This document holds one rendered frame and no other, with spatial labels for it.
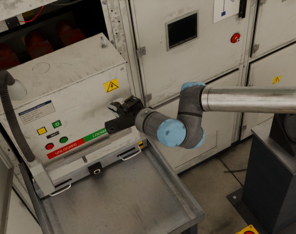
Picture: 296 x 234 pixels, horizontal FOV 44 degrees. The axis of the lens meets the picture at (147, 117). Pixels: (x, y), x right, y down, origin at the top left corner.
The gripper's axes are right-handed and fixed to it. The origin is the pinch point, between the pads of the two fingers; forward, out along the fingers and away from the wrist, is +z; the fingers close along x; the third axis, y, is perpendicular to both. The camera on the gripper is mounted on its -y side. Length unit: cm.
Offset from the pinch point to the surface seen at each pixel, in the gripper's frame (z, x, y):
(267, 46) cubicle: 5, -34, 109
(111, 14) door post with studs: 14.4, 26.1, 23.8
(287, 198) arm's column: -37, -89, 57
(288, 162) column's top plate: -40, -60, 57
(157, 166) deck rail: -4.5, -39.7, 8.6
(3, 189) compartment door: 36, -27, -48
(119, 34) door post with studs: 16.7, 15.8, 25.5
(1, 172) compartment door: 40, -22, -44
